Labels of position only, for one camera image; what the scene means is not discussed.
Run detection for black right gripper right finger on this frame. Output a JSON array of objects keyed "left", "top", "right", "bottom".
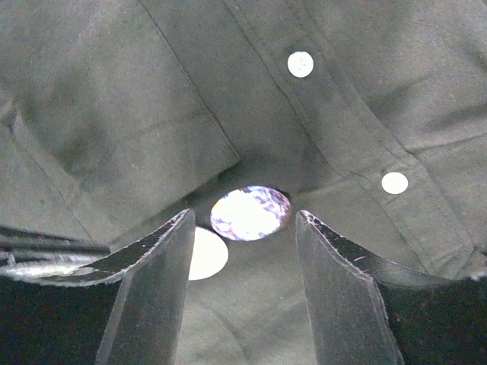
[{"left": 296, "top": 211, "right": 486, "bottom": 364}]

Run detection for black button-up shirt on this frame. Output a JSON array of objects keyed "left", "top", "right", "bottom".
[{"left": 1, "top": 1, "right": 486, "bottom": 364}]

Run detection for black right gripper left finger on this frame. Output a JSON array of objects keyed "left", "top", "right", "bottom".
[{"left": 1, "top": 209, "right": 196, "bottom": 364}]

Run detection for pink red round brooch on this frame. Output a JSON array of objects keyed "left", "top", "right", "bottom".
[{"left": 189, "top": 227, "right": 229, "bottom": 281}]

